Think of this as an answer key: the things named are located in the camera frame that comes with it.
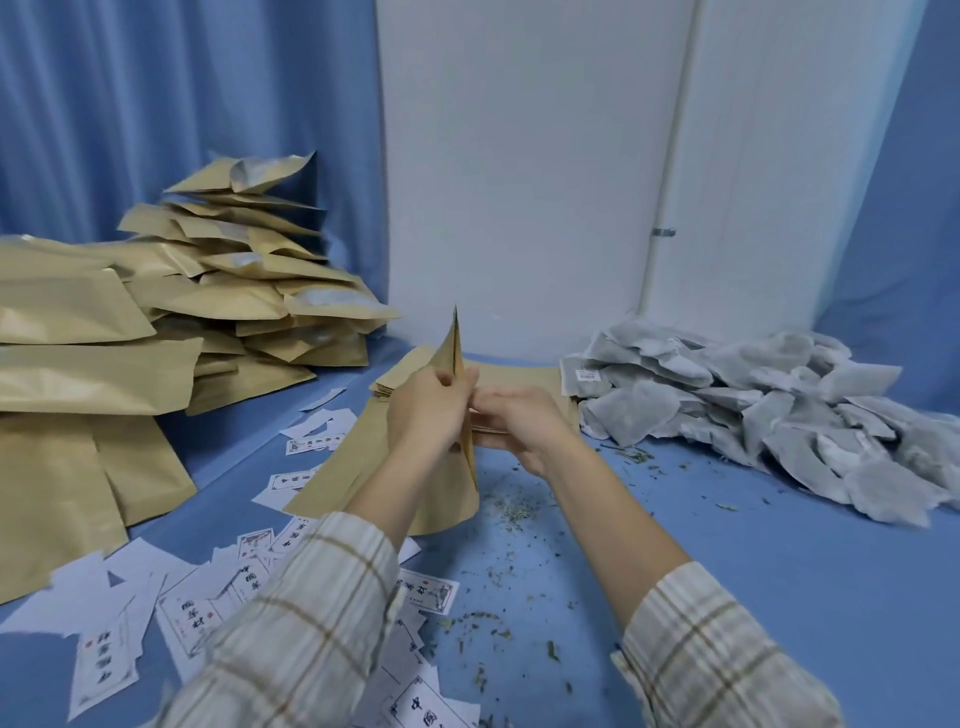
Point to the person's right hand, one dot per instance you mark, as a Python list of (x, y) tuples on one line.
[(525, 424)]

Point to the person's left hand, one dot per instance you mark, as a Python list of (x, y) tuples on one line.
[(427, 412)]

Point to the stack of kraft pouches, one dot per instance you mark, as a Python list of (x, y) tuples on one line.
[(517, 375)]

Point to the kraft paper pouch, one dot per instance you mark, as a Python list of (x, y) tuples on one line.
[(352, 465)]

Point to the pile of white tea bags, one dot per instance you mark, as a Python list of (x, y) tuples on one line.
[(750, 405)]

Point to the pile of kraft pouches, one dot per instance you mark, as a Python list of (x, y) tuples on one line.
[(112, 337)]

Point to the white paper labels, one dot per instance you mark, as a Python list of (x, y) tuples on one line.
[(150, 600)]

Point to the person's right forearm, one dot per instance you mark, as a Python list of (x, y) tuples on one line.
[(675, 622)]

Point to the person's left forearm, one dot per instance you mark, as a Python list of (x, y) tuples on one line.
[(300, 622)]

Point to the blue table cover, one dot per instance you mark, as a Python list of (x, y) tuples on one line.
[(750, 600)]

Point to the blue curtain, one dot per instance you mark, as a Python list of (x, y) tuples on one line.
[(907, 225), (150, 97)]

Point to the white wall pipe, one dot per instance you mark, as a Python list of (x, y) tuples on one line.
[(671, 112)]

